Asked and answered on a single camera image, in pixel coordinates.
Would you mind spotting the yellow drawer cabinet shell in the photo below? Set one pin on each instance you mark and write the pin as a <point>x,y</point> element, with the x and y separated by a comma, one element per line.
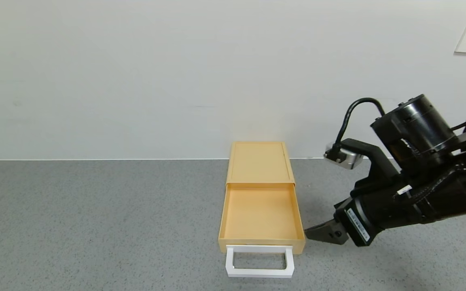
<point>259,163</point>

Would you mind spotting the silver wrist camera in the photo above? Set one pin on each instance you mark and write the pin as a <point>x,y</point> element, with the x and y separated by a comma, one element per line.
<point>348,157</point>

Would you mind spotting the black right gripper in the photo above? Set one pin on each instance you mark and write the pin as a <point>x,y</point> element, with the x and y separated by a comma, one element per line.
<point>357,226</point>

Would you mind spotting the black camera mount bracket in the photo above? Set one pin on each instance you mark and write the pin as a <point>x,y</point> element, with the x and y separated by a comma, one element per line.
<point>376,161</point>

